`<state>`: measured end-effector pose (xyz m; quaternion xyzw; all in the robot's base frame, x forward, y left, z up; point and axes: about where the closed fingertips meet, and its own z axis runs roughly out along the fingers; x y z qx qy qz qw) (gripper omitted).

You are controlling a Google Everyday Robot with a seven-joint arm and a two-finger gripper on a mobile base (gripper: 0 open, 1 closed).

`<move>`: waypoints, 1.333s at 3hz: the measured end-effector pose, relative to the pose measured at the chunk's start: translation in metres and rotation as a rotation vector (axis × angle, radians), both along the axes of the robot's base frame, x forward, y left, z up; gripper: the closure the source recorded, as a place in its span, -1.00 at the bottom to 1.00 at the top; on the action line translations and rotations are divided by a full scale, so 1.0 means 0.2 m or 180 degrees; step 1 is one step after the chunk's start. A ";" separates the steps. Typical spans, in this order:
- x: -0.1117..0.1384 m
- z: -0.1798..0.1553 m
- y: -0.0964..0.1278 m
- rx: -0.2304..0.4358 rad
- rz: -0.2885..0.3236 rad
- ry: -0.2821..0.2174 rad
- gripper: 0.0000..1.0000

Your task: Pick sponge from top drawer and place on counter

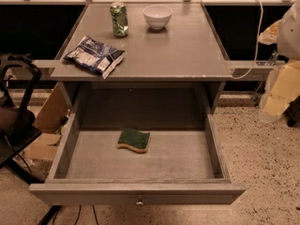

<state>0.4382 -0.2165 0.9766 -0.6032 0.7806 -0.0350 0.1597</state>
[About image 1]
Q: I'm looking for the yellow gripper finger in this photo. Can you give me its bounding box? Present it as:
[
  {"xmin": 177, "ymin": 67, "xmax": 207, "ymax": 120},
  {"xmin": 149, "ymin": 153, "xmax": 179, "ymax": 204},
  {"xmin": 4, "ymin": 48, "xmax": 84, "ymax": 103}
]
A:
[
  {"xmin": 259, "ymin": 60, "xmax": 300, "ymax": 123},
  {"xmin": 258, "ymin": 20, "xmax": 281, "ymax": 45}
]

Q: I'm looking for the green and yellow sponge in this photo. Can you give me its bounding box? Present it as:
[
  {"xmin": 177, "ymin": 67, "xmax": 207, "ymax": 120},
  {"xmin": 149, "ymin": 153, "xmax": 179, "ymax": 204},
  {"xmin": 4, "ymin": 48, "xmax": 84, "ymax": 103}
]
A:
[{"xmin": 117, "ymin": 128, "xmax": 150, "ymax": 153}]

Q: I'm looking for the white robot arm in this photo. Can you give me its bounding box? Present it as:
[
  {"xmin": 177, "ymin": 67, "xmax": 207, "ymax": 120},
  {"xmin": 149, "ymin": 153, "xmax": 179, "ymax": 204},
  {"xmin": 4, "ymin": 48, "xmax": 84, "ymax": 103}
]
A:
[{"xmin": 260, "ymin": 0, "xmax": 300, "ymax": 122}]

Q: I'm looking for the grey cabinet counter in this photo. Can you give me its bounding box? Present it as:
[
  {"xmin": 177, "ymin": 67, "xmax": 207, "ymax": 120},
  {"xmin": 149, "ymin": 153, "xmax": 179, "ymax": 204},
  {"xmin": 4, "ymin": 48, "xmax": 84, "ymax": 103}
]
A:
[{"xmin": 52, "ymin": 3, "xmax": 231, "ymax": 110}]

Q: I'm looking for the grey open drawer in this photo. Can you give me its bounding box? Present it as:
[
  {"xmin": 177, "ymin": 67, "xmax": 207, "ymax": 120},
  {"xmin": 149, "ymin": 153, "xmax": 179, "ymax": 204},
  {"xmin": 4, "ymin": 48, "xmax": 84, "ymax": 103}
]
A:
[{"xmin": 30, "ymin": 82, "xmax": 245, "ymax": 205}]

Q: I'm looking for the round metal drawer knob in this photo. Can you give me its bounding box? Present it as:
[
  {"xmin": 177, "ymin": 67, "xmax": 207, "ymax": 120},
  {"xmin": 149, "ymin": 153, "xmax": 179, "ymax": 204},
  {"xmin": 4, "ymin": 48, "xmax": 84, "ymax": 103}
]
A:
[{"xmin": 136, "ymin": 196, "xmax": 144, "ymax": 207}]

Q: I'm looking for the white bowl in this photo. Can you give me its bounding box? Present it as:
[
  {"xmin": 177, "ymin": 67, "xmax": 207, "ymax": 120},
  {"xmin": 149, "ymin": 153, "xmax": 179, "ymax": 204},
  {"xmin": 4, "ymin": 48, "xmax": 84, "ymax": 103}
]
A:
[{"xmin": 142, "ymin": 5, "xmax": 173, "ymax": 30}]

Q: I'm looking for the green soda can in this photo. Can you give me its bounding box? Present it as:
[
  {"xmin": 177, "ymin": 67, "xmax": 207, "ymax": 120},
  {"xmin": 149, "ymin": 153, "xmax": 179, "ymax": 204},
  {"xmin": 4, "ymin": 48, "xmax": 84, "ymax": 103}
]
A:
[{"xmin": 110, "ymin": 2, "xmax": 128, "ymax": 38}]

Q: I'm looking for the blue and white chip bag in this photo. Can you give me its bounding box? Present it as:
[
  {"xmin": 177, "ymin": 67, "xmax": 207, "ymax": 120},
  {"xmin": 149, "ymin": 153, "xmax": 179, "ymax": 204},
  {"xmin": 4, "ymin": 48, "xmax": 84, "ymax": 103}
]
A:
[{"xmin": 64, "ymin": 36, "xmax": 125, "ymax": 79}]

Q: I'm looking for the cardboard box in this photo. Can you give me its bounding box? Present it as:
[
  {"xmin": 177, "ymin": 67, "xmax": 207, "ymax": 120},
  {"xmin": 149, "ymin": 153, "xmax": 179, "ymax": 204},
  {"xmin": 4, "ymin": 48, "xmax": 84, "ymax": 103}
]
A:
[{"xmin": 24, "ymin": 84, "xmax": 69, "ymax": 161}]

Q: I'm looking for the black chair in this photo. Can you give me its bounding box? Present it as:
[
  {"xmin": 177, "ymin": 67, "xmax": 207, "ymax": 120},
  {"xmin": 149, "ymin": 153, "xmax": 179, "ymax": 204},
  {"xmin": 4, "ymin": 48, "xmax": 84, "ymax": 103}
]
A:
[{"xmin": 0, "ymin": 53, "xmax": 41, "ymax": 184}]

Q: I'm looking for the metal railing beam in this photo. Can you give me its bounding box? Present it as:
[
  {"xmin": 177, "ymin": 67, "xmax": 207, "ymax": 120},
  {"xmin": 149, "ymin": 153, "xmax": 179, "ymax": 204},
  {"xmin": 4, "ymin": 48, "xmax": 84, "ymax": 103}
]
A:
[{"xmin": 0, "ymin": 0, "xmax": 300, "ymax": 7}]

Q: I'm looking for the white cable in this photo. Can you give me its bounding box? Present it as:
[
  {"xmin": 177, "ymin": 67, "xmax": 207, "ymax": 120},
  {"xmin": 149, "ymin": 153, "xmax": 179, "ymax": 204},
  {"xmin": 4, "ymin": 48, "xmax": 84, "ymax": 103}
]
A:
[{"xmin": 232, "ymin": 0, "xmax": 264, "ymax": 81}]

